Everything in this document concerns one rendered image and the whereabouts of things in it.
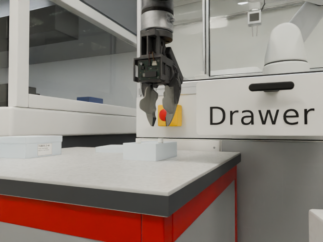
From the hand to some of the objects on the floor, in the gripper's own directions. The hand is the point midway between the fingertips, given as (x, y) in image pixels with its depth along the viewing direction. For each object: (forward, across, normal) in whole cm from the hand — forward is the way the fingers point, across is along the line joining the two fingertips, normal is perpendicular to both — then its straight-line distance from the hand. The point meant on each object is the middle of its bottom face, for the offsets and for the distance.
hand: (161, 120), depth 67 cm
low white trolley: (+85, -16, -3) cm, 87 cm away
